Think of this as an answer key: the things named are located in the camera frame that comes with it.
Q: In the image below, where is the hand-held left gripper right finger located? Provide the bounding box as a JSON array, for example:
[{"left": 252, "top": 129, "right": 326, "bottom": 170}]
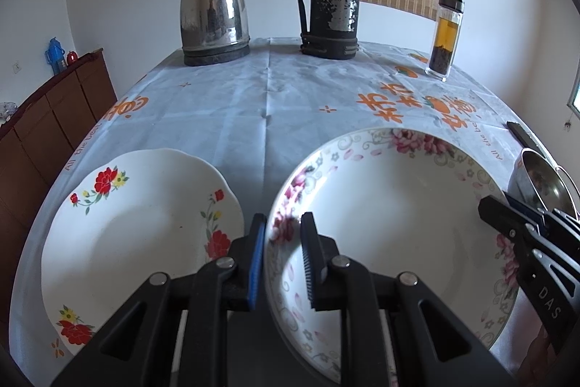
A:
[{"left": 300, "top": 212, "right": 519, "bottom": 387}]

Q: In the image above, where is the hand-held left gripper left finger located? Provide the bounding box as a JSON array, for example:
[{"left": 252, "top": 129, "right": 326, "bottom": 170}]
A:
[{"left": 50, "top": 213, "right": 268, "bottom": 387}]

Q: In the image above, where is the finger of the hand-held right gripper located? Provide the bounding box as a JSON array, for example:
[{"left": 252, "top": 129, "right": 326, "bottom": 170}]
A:
[
  {"left": 504, "top": 192, "right": 580, "bottom": 236},
  {"left": 478, "top": 195, "right": 551, "bottom": 263}
]

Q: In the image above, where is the white plate with red flowers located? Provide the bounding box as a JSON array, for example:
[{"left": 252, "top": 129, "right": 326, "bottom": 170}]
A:
[{"left": 41, "top": 148, "right": 245, "bottom": 358}]

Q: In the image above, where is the person's right hand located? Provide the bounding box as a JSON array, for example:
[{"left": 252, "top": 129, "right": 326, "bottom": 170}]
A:
[{"left": 519, "top": 324, "right": 562, "bottom": 387}]

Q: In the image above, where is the black smartphone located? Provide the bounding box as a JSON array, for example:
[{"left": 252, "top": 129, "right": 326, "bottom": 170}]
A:
[{"left": 506, "top": 121, "right": 547, "bottom": 156}]

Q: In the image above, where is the window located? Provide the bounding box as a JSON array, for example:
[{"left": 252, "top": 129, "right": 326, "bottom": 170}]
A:
[{"left": 566, "top": 67, "right": 580, "bottom": 116}]

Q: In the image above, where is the printed plastic tablecloth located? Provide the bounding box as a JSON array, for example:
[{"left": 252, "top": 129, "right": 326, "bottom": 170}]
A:
[{"left": 9, "top": 37, "right": 544, "bottom": 387}]

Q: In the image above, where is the glass tea bottle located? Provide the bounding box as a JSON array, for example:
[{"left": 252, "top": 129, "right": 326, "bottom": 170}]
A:
[{"left": 425, "top": 0, "right": 465, "bottom": 82}]

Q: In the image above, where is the brown wooden cabinet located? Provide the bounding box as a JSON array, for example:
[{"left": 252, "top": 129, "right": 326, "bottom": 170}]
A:
[{"left": 0, "top": 48, "right": 119, "bottom": 243}]

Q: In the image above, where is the stainless steel electric kettle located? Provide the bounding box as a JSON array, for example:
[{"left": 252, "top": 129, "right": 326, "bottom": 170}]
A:
[{"left": 180, "top": 0, "right": 251, "bottom": 67}]

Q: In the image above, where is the blue plastic bottle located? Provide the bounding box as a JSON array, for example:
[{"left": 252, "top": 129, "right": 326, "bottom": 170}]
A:
[{"left": 45, "top": 37, "right": 64, "bottom": 76}]

